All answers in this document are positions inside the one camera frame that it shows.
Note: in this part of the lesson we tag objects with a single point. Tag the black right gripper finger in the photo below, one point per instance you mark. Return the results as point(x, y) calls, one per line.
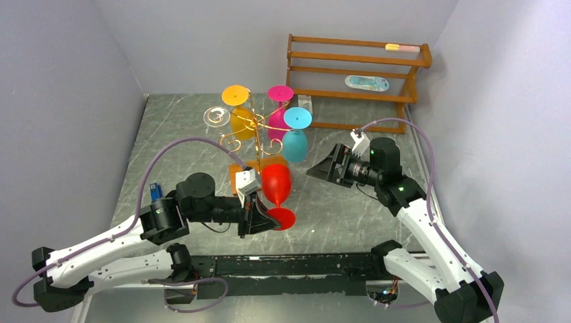
point(326, 171)
point(335, 157)

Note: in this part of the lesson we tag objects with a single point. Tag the yellow pink tube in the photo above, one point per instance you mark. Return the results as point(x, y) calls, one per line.
point(402, 48)

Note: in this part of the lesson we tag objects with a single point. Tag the blue black clip tool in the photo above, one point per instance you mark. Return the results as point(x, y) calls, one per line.
point(155, 191)

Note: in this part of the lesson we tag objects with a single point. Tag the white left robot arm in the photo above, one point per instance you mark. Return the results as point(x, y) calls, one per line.
point(145, 247)

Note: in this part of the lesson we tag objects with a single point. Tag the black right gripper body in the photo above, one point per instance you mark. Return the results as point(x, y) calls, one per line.
point(338, 163)

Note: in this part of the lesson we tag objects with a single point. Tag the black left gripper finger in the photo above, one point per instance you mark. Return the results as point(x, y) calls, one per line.
point(259, 208)
point(264, 223)

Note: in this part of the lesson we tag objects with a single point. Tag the pink wine glass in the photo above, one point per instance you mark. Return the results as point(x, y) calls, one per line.
point(276, 126)

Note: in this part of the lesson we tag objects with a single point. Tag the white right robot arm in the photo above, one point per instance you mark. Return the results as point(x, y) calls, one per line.
point(457, 287)

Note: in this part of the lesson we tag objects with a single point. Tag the gold wire wine glass rack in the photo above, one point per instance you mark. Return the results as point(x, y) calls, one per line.
point(264, 157)

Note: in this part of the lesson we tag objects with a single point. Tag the red wine glass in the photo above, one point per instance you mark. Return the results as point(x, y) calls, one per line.
point(277, 187)

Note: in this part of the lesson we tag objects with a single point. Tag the brown wooden shelf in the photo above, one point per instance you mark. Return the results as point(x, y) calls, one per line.
point(374, 71)

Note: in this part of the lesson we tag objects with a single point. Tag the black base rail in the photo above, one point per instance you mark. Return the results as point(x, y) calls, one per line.
point(252, 275)

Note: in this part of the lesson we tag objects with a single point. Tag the small white box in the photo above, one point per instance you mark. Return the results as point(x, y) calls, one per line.
point(305, 102)

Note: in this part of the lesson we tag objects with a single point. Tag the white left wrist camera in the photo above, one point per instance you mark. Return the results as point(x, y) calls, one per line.
point(247, 182)

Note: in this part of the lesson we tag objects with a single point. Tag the light blue wine glass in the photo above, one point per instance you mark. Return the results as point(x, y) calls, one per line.
point(295, 142)

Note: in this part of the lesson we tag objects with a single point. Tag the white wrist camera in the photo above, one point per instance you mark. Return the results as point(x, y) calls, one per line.
point(247, 182)
point(361, 142)

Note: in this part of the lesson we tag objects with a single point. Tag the clear wine glass on rack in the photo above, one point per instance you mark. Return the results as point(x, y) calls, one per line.
point(216, 116)

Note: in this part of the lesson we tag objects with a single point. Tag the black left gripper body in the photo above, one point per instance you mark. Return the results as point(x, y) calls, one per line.
point(243, 225)

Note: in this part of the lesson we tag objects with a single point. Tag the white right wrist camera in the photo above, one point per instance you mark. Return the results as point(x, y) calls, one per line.
point(361, 142)

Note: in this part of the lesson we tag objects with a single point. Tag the orange wine glass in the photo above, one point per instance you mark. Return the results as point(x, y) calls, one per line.
point(240, 118)

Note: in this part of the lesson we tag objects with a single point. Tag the light blue packaged item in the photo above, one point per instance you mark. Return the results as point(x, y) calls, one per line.
point(368, 83)

